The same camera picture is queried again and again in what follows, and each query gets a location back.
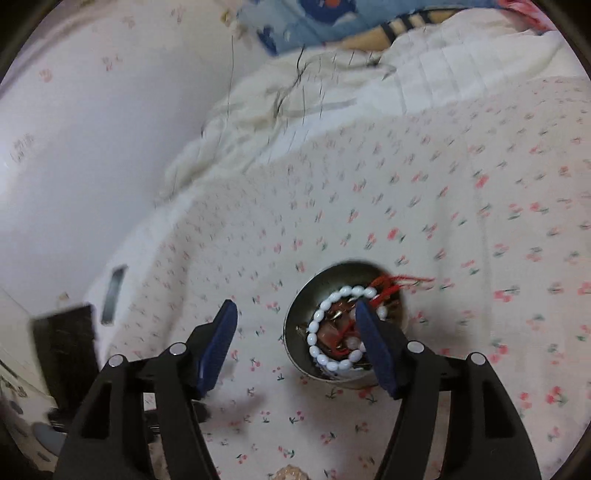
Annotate round silver metal tin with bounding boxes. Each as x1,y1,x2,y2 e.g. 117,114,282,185
283,260,419,389

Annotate thin black cable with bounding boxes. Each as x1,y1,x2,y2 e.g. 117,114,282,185
200,32,399,139

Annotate pink crumpled cloth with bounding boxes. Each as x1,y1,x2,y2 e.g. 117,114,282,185
496,0,558,33

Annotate white striped duvet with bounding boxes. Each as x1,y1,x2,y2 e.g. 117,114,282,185
157,9,585,202

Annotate cherry print bed sheet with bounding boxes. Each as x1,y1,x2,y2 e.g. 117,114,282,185
85,75,591,480

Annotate striped tan pillow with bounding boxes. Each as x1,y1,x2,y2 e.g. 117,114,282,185
332,8,462,52

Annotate blue whale print curtain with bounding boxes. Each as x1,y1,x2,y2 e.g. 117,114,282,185
236,0,498,56

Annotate white bead bracelet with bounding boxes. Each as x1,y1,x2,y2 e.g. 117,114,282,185
306,284,389,373

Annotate dark smartphone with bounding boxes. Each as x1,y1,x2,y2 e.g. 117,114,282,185
100,265,127,326

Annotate red string bracelet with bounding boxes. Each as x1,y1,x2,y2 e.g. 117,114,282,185
331,274,436,358

